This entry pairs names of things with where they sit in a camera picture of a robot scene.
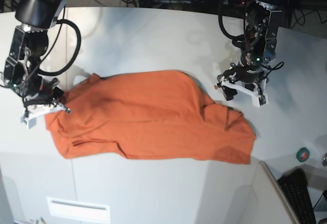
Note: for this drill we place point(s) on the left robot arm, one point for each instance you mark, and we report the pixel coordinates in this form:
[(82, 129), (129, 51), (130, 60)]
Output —
[(257, 44)]

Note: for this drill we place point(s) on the orange t-shirt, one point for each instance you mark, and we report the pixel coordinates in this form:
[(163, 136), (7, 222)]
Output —
[(149, 116)]

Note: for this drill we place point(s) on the green tape roll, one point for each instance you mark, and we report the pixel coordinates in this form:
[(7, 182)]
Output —
[(303, 154)]

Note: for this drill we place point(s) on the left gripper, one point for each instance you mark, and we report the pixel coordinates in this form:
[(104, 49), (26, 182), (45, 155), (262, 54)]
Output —
[(251, 78)]

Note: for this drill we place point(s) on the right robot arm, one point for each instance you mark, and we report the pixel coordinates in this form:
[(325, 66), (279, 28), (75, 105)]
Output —
[(30, 43)]

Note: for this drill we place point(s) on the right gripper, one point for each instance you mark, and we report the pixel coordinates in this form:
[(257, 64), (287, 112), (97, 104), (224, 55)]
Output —
[(39, 91)]

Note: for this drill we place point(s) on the black keyboard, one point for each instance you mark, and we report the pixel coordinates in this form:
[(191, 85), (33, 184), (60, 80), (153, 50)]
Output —
[(295, 188)]

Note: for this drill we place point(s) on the white label plate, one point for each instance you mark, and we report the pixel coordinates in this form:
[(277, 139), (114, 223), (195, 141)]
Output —
[(79, 210)]

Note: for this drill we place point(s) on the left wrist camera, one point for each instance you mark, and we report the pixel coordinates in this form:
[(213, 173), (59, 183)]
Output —
[(261, 100)]

